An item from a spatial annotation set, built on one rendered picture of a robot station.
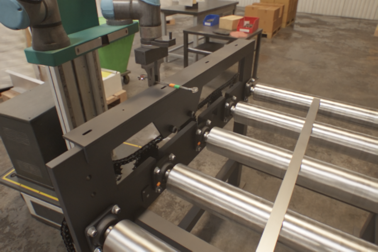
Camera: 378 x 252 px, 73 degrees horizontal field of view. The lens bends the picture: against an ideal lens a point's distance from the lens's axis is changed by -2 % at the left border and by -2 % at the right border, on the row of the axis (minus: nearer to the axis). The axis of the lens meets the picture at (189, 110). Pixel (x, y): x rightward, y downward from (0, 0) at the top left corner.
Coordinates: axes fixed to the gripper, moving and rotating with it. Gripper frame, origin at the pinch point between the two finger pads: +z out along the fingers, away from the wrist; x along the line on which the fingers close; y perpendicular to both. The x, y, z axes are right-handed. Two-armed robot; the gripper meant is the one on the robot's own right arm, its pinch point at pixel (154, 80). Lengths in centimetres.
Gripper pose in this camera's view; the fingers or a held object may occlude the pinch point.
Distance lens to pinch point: 100.0
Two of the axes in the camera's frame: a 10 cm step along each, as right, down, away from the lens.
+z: 0.0, 8.7, 4.9
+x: -5.3, 4.2, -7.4
